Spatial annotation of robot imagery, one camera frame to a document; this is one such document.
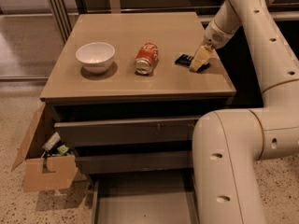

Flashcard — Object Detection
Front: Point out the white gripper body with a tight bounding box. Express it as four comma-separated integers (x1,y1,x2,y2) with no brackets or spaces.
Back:
204,20,234,49

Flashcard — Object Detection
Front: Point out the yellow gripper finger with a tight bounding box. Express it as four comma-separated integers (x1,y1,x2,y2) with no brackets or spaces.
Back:
189,45,213,72

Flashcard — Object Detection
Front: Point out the dark blue snack bar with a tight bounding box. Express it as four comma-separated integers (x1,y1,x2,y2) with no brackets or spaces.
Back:
175,54,211,73

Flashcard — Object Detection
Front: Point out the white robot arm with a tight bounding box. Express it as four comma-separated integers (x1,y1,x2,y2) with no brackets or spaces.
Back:
192,0,299,224

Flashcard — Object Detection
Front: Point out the top grey drawer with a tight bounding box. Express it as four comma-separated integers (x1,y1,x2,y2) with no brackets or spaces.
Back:
55,117,197,147

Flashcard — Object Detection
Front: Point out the grey drawer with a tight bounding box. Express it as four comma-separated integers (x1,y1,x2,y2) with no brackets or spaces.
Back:
55,117,197,147
91,170,200,224
76,150,192,175

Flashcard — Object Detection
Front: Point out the grey drawer cabinet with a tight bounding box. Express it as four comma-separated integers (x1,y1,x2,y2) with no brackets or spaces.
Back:
39,11,237,185

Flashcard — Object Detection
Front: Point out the middle grey drawer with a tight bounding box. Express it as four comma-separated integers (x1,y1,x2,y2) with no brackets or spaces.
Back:
76,150,192,175

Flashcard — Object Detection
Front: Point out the bottom grey drawer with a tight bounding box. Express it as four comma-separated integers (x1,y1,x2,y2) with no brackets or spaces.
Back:
91,170,200,224

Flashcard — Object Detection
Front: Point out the red soda can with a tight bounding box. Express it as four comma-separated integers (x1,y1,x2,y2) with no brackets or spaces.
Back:
135,43,159,75

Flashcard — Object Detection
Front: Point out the white bowl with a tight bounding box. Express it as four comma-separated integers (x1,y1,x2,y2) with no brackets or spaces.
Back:
76,42,115,74

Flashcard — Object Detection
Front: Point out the white packet in box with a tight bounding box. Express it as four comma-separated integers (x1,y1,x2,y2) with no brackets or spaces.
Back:
43,132,61,152

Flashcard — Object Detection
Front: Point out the green packet in box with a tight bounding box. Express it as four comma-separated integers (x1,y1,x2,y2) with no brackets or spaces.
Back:
57,145,69,155

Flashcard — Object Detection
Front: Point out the brown cardboard box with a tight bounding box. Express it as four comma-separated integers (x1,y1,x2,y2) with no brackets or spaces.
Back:
11,104,78,192

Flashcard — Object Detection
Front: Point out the metal railing frame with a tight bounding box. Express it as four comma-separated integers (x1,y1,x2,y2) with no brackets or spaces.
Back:
43,0,299,44

